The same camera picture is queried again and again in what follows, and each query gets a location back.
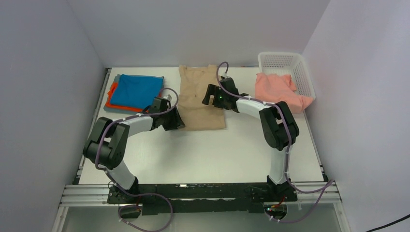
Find black floor cable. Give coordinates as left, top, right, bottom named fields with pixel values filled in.
left=365, top=214, right=410, bottom=232

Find blue folded t-shirt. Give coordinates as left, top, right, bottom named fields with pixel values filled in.
left=110, top=74, right=164, bottom=112

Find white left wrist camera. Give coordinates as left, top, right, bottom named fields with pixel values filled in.
left=163, top=94, right=173, bottom=102

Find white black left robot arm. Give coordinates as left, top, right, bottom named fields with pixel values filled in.
left=83, top=97, right=185, bottom=203

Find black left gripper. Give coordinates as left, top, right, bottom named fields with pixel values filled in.
left=160, top=106, right=185, bottom=131

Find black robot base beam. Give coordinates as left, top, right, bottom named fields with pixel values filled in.
left=107, top=181, right=298, bottom=216

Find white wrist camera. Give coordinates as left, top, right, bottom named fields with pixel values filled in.
left=163, top=94, right=173, bottom=102
left=220, top=73, right=230, bottom=79

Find aluminium frame rails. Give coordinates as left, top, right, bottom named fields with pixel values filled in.
left=51, top=184, right=109, bottom=232

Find orange folded t-shirt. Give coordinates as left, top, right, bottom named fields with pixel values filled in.
left=104, top=82, right=161, bottom=114

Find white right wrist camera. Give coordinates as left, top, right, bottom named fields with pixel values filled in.
left=220, top=73, right=230, bottom=79

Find grey folded t-shirt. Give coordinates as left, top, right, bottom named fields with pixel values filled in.
left=103, top=73, right=165, bottom=117

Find white plastic laundry basket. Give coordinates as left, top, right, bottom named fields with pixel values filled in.
left=258, top=52, right=316, bottom=99

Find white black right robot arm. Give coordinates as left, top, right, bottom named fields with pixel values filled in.
left=202, top=77, right=300, bottom=201

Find beige t-shirt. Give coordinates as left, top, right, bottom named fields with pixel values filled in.
left=177, top=64, right=226, bottom=131

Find pink t-shirt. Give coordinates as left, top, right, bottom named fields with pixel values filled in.
left=255, top=72, right=314, bottom=114

